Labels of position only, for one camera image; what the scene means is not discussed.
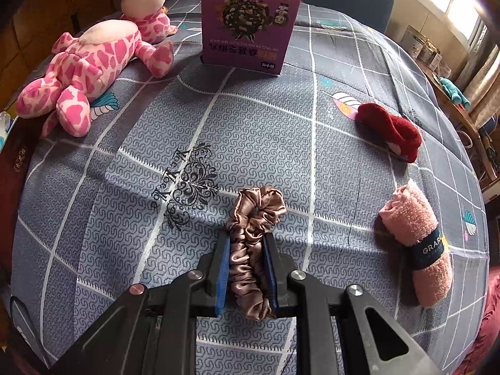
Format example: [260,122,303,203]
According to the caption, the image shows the red plush sock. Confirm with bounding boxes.
[355,102,422,163]

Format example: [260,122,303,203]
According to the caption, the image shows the pink rolled towel black band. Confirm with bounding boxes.
[379,179,453,308]

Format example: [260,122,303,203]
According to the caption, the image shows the pink blanket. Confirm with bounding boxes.
[453,266,500,374]

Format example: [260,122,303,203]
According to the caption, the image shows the grey checked bed cover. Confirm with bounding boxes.
[10,0,489,373]

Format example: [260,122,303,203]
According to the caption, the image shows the wooden side shelf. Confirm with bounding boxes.
[415,58,498,191]

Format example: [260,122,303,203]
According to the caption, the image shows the gold and maroon storage box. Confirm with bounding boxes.
[0,118,45,278]

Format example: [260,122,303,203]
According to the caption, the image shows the small blue plush on shelf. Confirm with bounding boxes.
[438,77,471,110]

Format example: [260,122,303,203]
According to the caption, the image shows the pink giraffe-print plush doll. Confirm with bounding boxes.
[15,0,178,137]

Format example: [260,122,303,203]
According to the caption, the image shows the metal tins on shelf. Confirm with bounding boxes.
[399,25,452,78]

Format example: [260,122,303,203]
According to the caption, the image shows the purple cardboard box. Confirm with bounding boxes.
[201,0,301,75]

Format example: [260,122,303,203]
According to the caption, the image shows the wooden wardrobe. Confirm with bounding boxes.
[1,0,120,108]

